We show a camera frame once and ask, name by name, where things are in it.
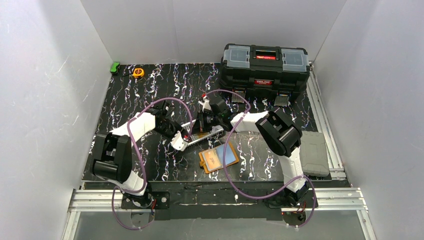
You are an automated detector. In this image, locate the aluminium right rail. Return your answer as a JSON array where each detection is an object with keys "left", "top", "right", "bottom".
[{"left": 306, "top": 61, "right": 344, "bottom": 171}]

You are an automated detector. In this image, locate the aluminium front rail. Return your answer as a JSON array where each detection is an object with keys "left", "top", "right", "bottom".
[{"left": 62, "top": 187, "right": 377, "bottom": 240}]

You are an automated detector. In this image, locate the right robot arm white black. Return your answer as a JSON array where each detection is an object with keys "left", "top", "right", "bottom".
[{"left": 193, "top": 95, "right": 308, "bottom": 206}]

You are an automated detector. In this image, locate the white plastic basket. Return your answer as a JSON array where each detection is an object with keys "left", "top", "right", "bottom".
[{"left": 187, "top": 126, "right": 224, "bottom": 147}]

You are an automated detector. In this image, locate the yellow tape measure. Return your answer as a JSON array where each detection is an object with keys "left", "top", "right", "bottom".
[{"left": 132, "top": 67, "right": 145, "bottom": 79}]

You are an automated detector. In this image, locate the orange leather card holder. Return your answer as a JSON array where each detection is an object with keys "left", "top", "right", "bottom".
[{"left": 199, "top": 143, "right": 240, "bottom": 174}]

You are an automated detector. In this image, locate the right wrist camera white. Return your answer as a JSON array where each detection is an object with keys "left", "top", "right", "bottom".
[{"left": 198, "top": 94, "right": 212, "bottom": 113}]

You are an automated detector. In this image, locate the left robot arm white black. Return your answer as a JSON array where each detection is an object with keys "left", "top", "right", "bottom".
[{"left": 90, "top": 101, "right": 190, "bottom": 196}]

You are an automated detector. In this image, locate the grey plastic case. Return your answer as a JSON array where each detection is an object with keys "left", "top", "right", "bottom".
[{"left": 299, "top": 131, "right": 330, "bottom": 177}]

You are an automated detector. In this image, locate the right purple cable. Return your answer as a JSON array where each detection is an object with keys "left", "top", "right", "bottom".
[{"left": 203, "top": 88, "right": 316, "bottom": 229}]

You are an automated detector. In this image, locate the orange credit card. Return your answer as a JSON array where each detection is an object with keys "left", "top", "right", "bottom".
[{"left": 202, "top": 149, "right": 222, "bottom": 171}]

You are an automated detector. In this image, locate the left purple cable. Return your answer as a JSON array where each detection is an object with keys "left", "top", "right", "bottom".
[{"left": 111, "top": 96, "right": 194, "bottom": 232}]

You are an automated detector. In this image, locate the black red toolbox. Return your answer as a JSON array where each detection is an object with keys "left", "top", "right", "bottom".
[{"left": 219, "top": 43, "right": 311, "bottom": 107}]

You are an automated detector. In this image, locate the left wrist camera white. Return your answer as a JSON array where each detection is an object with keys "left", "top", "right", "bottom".
[{"left": 170, "top": 130, "right": 190, "bottom": 152}]

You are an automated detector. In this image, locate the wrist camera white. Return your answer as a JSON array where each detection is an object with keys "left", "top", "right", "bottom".
[
  {"left": 198, "top": 94, "right": 212, "bottom": 113},
  {"left": 170, "top": 130, "right": 190, "bottom": 152}
]

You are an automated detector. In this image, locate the purple cable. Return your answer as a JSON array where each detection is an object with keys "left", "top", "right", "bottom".
[
  {"left": 203, "top": 88, "right": 316, "bottom": 229},
  {"left": 111, "top": 96, "right": 194, "bottom": 232}
]

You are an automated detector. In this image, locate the green small object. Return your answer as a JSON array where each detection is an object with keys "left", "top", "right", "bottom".
[{"left": 109, "top": 62, "right": 121, "bottom": 75}]

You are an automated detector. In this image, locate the aluminium rail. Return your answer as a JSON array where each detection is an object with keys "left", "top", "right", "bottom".
[
  {"left": 306, "top": 61, "right": 344, "bottom": 171},
  {"left": 62, "top": 187, "right": 377, "bottom": 240}
]

